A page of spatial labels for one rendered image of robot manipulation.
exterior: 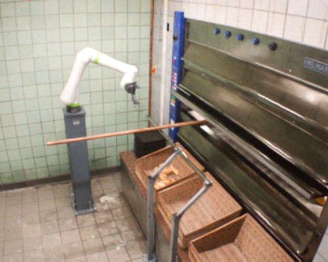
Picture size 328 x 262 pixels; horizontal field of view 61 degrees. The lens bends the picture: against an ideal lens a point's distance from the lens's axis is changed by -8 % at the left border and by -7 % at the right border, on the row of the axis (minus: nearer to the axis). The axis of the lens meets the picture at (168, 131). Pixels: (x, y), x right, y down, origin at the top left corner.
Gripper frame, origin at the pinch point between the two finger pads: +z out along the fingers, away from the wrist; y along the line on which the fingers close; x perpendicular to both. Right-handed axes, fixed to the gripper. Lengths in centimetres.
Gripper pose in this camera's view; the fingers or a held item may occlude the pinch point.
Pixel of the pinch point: (137, 95)
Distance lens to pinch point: 252.5
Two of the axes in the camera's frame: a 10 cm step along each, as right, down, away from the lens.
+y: -0.5, 9.1, 4.2
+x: -9.2, 1.3, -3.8
